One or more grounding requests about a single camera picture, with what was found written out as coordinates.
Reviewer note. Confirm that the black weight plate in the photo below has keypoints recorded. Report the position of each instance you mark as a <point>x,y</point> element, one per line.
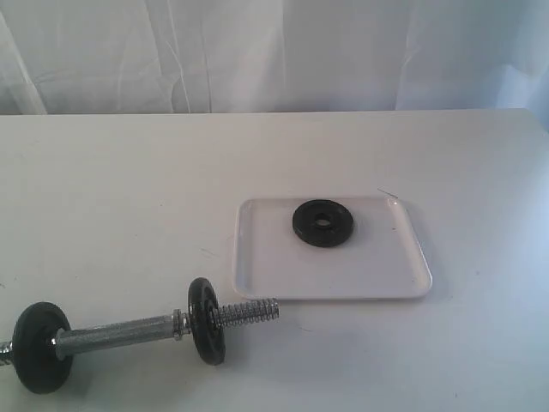
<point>323,223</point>
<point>208,337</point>
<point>34,356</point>

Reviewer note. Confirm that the chrome threaded dumbbell bar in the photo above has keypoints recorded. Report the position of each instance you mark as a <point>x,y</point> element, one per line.
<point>175,325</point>

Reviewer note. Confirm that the white plastic tray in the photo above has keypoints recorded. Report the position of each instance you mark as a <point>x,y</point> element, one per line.
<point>381,260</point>

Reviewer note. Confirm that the white backdrop curtain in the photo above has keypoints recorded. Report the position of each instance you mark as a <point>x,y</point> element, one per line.
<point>272,56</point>

